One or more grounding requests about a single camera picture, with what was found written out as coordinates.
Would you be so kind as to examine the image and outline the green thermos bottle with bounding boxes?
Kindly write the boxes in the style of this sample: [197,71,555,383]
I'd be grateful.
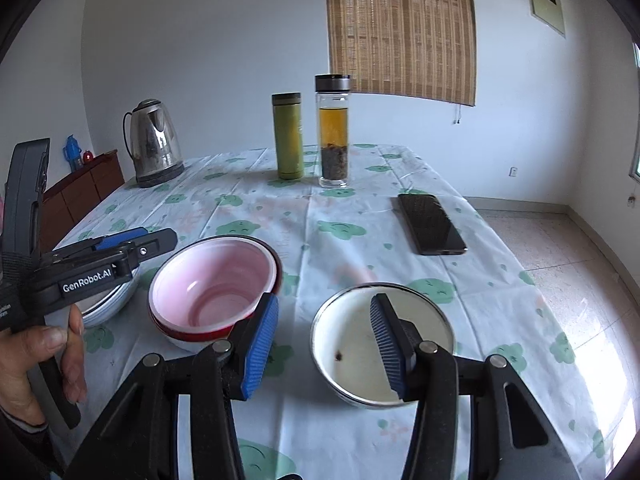
[271,92,304,181]

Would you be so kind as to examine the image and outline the bamboo window blind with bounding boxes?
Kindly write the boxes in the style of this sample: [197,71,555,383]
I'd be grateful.
[325,0,477,107]

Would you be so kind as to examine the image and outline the red and white bowl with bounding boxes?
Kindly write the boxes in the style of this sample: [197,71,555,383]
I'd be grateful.
[147,235,284,352]

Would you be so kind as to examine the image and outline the blue water bottle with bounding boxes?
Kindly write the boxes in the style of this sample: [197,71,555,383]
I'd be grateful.
[63,134,83,173]

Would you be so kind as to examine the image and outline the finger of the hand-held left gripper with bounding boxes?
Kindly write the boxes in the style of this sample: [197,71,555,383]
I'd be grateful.
[52,227,149,261]
[117,228,179,267]

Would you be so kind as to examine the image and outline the floral plastic tablecloth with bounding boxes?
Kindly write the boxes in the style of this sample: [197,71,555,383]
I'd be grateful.
[47,144,608,480]

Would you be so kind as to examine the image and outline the person's left hand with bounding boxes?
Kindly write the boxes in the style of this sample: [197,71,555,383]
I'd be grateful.
[0,305,89,428]

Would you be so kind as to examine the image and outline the black smartphone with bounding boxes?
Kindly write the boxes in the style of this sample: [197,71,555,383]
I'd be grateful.
[398,193,468,256]

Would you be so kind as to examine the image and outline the brown wooden cabinet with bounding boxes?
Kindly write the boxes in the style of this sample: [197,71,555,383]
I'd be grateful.
[40,149,126,251]

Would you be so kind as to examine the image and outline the glass tea bottle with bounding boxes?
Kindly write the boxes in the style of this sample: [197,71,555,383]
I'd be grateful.
[314,74,352,189]

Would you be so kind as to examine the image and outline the person's left forearm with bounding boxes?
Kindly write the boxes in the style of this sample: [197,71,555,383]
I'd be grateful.
[0,405,66,480]

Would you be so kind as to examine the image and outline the pale green wall panel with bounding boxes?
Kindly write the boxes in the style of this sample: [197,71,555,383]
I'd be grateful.
[523,0,566,37]

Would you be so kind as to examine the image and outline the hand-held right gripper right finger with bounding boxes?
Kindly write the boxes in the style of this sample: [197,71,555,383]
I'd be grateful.
[369,292,576,480]

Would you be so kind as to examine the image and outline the bowl with pink flowers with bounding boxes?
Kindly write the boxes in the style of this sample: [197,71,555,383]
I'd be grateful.
[80,262,140,318]

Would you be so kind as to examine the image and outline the window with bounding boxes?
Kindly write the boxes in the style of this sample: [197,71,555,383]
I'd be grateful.
[629,42,640,181]

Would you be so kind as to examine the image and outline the pink plastic bowl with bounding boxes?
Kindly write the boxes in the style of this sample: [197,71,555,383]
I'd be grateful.
[149,237,278,333]

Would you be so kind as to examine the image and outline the grey kettle base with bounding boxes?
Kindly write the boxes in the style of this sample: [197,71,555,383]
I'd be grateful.
[136,160,186,189]

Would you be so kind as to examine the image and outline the stainless steel electric kettle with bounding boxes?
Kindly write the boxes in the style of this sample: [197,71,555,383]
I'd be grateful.
[123,99,183,177]

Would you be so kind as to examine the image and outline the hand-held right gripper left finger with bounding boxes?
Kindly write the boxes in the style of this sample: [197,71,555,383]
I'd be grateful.
[62,292,280,480]

